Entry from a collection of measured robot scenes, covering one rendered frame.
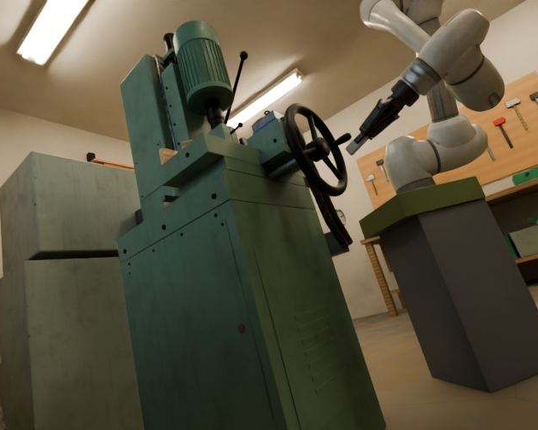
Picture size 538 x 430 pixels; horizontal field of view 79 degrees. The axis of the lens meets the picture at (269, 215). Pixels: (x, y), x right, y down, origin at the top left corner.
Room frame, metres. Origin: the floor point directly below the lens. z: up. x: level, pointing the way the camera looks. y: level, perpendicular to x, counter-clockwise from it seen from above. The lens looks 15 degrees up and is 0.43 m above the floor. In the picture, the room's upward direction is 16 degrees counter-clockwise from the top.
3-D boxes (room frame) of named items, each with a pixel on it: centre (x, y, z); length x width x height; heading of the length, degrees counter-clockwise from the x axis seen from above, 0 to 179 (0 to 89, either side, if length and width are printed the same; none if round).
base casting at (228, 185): (1.13, 0.19, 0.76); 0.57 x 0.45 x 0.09; 55
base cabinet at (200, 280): (1.13, 0.19, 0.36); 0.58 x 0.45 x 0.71; 55
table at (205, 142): (1.03, -0.02, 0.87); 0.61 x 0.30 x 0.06; 145
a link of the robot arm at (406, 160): (1.34, -0.63, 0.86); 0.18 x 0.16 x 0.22; 81
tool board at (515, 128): (3.55, -2.15, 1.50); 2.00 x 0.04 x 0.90; 57
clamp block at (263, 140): (0.98, -0.09, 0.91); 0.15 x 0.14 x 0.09; 145
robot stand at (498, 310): (1.35, -0.62, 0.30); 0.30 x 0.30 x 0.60; 12
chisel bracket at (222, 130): (1.07, 0.11, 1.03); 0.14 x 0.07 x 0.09; 55
